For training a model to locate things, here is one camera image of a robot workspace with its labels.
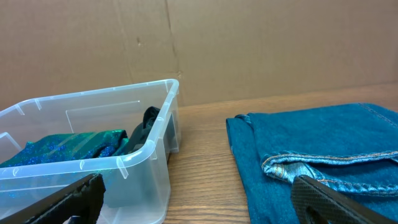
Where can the blue denim jeans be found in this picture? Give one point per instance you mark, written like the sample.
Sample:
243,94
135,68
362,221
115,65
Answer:
350,148

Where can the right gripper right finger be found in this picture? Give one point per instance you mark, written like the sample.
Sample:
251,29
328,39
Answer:
316,203

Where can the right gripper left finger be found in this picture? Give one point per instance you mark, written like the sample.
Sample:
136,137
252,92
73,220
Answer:
79,202

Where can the blue green sequin fabric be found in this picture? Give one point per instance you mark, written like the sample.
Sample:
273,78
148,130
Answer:
70,147

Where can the black garment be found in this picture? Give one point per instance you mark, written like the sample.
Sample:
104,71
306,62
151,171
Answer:
141,132

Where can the clear plastic storage bin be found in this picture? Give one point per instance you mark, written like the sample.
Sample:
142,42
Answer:
137,183

